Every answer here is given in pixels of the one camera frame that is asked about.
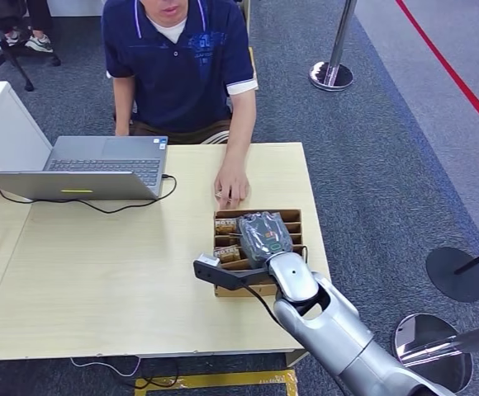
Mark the person's right forearm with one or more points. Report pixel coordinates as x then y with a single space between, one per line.
123 106

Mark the person's left hand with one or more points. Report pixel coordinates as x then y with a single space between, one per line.
232 183

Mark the chrome stanchion with chrome base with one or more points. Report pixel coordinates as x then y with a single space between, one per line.
425 336
331 74

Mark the black stanchion with black base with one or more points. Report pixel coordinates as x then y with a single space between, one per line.
456 276

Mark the black office chair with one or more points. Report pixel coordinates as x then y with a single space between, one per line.
6 57

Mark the person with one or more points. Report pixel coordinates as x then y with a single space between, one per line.
39 42
177 65

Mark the yellow floor tape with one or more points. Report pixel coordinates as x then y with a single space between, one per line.
223 379

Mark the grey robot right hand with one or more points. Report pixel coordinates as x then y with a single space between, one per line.
264 238

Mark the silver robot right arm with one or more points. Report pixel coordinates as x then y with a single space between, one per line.
335 333

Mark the cardboard card holder box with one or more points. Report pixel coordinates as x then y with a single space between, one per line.
227 292

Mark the white box device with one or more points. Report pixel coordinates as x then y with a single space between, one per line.
4 131

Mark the grey laptop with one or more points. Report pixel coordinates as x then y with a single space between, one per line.
111 158

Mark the person's left forearm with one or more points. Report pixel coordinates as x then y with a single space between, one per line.
241 123

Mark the red floor tape line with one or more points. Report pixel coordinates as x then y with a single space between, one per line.
458 82

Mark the dark wrist camera mount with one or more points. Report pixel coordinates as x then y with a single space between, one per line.
218 275

